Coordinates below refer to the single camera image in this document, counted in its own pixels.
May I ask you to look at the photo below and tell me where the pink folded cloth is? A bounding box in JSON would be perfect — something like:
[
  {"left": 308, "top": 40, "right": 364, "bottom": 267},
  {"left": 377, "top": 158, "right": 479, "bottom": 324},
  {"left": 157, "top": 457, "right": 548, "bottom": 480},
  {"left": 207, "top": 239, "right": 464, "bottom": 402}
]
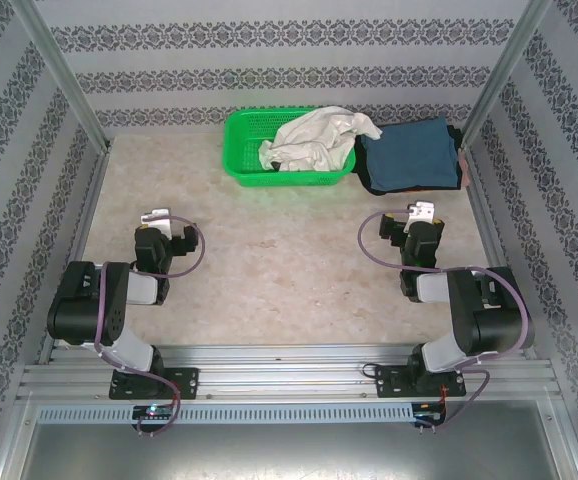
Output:
[{"left": 458, "top": 148, "right": 473, "bottom": 190}]

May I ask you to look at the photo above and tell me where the grey slotted cable duct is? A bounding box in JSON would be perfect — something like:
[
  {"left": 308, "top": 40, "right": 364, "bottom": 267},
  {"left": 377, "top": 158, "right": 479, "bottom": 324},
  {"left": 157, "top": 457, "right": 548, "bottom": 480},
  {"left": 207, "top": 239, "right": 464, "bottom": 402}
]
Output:
[{"left": 35, "top": 403, "right": 415, "bottom": 425}]

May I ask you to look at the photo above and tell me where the blue t-shirt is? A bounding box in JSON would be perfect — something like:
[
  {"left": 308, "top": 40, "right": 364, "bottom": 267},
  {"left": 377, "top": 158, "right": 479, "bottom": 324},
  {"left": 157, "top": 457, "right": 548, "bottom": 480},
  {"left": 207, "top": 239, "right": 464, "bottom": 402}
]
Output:
[{"left": 361, "top": 117, "right": 460, "bottom": 196}]

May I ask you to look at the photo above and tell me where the green plastic basket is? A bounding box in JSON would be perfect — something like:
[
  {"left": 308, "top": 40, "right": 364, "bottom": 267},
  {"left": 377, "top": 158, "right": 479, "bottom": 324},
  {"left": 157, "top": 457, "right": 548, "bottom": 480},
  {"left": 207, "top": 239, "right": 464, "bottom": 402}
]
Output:
[{"left": 222, "top": 106, "right": 358, "bottom": 189}]

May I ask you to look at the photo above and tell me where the white t-shirt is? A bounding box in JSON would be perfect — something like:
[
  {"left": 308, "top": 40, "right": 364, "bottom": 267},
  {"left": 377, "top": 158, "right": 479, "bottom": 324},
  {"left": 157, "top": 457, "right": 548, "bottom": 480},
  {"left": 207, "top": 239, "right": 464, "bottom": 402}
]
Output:
[{"left": 257, "top": 106, "right": 384, "bottom": 174}]

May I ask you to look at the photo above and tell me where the aluminium side rail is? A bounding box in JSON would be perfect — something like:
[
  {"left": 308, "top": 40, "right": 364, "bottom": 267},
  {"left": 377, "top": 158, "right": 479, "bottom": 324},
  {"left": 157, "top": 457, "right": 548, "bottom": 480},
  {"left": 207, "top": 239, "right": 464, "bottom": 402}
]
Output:
[
  {"left": 36, "top": 142, "right": 113, "bottom": 364},
  {"left": 461, "top": 149, "right": 538, "bottom": 361}
]

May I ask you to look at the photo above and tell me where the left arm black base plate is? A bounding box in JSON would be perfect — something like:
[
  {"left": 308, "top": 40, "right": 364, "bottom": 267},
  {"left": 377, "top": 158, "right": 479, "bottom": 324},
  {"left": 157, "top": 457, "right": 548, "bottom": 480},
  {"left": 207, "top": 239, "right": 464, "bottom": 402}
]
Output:
[{"left": 108, "top": 367, "right": 201, "bottom": 401}]

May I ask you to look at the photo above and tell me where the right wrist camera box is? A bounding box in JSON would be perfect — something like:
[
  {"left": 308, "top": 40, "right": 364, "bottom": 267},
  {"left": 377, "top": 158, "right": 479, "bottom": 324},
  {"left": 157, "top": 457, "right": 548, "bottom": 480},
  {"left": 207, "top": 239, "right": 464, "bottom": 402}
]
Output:
[{"left": 406, "top": 200, "right": 436, "bottom": 234}]

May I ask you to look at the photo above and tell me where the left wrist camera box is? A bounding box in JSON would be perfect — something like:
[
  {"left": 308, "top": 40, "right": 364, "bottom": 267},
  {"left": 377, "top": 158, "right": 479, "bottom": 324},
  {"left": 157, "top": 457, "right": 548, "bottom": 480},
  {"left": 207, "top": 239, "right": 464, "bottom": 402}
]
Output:
[{"left": 140, "top": 208, "right": 174, "bottom": 239}]

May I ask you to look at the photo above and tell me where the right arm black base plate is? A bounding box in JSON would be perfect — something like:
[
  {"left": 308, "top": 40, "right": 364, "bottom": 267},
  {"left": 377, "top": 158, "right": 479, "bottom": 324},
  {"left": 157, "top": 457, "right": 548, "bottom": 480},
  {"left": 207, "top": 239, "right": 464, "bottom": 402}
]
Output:
[{"left": 374, "top": 364, "right": 468, "bottom": 400}]

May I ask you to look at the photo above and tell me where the black folded t-shirt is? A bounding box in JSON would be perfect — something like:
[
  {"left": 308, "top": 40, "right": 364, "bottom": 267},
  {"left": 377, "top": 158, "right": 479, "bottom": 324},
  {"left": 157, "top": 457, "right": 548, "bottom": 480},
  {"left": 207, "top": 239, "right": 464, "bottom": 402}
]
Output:
[{"left": 352, "top": 124, "right": 465, "bottom": 197}]

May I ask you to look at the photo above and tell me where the grey metal bottom panel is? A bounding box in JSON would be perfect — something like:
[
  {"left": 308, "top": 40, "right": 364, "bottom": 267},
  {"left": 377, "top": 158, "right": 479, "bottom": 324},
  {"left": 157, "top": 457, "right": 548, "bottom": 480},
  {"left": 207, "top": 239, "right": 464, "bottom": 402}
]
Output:
[{"left": 0, "top": 394, "right": 578, "bottom": 480}]

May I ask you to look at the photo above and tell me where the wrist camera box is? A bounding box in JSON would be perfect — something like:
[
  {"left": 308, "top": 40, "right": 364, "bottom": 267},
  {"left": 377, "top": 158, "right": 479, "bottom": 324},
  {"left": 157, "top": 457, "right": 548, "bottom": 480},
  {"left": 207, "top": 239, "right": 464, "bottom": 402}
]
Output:
[
  {"left": 406, "top": 200, "right": 436, "bottom": 234},
  {"left": 140, "top": 208, "right": 174, "bottom": 239}
]

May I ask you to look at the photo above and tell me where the aluminium frame post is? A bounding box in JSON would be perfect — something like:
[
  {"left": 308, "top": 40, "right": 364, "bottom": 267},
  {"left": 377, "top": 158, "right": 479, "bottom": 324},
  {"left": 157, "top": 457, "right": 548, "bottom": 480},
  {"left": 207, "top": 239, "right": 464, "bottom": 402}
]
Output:
[
  {"left": 6, "top": 0, "right": 113, "bottom": 151},
  {"left": 461, "top": 0, "right": 555, "bottom": 151}
]

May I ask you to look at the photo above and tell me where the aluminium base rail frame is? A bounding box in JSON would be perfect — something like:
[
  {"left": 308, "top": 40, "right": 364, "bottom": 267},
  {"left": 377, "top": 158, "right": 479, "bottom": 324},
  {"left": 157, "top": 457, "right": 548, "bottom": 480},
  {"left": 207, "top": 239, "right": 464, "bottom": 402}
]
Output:
[{"left": 16, "top": 342, "right": 565, "bottom": 401}]

